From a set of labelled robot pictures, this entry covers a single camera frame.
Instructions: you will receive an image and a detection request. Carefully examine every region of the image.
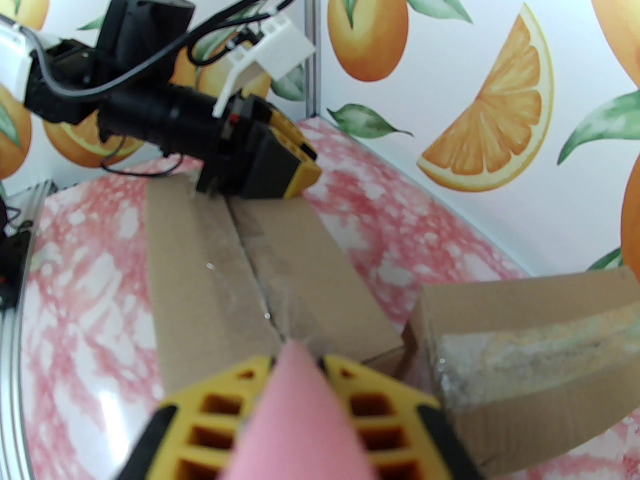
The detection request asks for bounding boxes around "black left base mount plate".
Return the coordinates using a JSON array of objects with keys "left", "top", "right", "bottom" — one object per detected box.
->
[{"left": 0, "top": 203, "right": 33, "bottom": 314}]

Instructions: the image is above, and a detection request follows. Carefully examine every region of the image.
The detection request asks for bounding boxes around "pink utility knife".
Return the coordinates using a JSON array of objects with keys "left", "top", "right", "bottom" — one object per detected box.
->
[{"left": 227, "top": 340, "right": 382, "bottom": 480}]

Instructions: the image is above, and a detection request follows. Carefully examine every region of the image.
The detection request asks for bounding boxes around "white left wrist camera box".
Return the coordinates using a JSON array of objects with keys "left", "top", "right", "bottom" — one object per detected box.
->
[{"left": 212, "top": 12, "right": 317, "bottom": 119}]

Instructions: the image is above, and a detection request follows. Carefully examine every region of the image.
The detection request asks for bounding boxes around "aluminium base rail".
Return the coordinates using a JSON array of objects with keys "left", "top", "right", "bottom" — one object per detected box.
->
[{"left": 0, "top": 180, "right": 53, "bottom": 480}]

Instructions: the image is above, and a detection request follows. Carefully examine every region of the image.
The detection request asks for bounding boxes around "cardboard box with clear tape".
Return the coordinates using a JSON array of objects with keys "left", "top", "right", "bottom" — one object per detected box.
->
[{"left": 400, "top": 266, "right": 640, "bottom": 469}]

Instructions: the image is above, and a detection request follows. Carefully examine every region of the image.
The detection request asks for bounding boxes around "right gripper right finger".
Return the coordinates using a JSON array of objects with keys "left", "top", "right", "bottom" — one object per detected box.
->
[{"left": 321, "top": 354, "right": 487, "bottom": 480}]

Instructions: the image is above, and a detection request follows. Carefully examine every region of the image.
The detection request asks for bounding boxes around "plain brown cardboard box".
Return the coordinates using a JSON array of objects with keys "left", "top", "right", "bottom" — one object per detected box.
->
[{"left": 144, "top": 172, "right": 407, "bottom": 405}]

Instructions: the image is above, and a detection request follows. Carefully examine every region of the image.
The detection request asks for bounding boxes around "pink marble pattern mat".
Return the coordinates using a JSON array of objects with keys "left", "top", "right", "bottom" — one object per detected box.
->
[{"left": 20, "top": 118, "right": 640, "bottom": 480}]

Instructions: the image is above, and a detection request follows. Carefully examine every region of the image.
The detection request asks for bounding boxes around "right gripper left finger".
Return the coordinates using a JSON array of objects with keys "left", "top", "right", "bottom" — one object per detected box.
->
[{"left": 117, "top": 355, "right": 277, "bottom": 480}]

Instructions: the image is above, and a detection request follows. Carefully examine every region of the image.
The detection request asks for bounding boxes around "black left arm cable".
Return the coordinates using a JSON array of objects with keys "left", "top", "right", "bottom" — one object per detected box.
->
[{"left": 37, "top": 0, "right": 304, "bottom": 176}]

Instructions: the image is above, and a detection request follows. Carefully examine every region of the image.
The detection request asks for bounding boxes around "aluminium corner post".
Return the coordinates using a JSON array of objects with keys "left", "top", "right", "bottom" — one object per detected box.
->
[{"left": 301, "top": 0, "right": 322, "bottom": 119}]

